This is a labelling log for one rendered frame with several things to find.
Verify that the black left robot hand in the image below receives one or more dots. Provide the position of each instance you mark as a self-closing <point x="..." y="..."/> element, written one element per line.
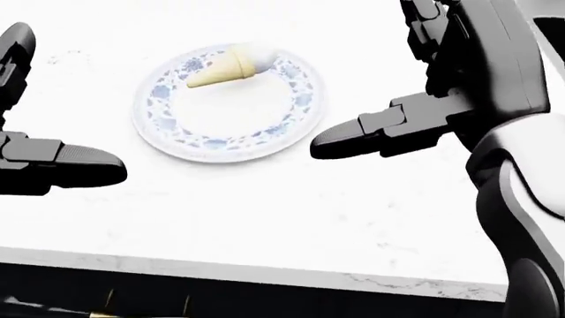
<point x="66" y="162"/>

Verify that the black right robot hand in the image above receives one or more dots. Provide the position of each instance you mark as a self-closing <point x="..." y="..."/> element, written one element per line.
<point x="476" y="59"/>

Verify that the ice cream cone dessert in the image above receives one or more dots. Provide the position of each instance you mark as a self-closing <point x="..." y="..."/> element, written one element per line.
<point x="229" y="68"/>

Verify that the white blue floral plate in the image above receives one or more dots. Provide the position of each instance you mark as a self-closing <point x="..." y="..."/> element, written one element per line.
<point x="228" y="103"/>

